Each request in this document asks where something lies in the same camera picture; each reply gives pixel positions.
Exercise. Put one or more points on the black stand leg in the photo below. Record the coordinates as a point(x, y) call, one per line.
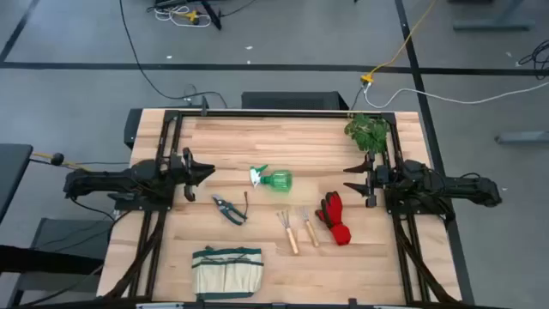
point(212, 15)

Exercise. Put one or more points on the black desk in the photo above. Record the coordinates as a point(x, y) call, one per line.
point(13, 171)

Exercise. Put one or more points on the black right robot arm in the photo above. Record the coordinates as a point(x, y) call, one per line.
point(463, 189)

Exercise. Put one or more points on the green plastic spray bottle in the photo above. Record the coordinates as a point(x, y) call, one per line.
point(279, 180)

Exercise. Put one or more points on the grey floor platform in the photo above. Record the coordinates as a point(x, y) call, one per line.
point(64, 232)

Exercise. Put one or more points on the black computer case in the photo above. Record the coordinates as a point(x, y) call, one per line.
point(291, 101)

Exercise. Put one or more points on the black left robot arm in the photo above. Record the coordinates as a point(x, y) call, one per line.
point(107, 180)

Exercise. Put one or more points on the black side panel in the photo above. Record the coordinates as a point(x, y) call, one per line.
point(132, 129)

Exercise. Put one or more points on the red and black gardening glove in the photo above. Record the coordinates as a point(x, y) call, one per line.
point(339, 232)

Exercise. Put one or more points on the green pruning shears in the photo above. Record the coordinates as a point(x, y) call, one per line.
point(227, 208)

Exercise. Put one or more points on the black bar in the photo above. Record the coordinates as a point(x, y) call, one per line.
point(43, 259)

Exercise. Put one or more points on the black metal table frame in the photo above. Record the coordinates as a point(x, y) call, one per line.
point(279, 113)

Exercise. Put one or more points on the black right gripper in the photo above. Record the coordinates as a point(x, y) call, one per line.
point(372, 180)

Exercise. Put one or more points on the grey desk foot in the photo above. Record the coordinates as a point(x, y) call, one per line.
point(493, 26)
point(523, 137)

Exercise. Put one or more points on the green plant in white pot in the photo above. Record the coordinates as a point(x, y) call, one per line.
point(366, 133)

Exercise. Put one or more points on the beige green gardening bag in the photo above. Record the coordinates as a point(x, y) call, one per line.
point(227, 274)

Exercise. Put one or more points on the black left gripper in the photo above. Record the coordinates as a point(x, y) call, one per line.
point(188, 176)

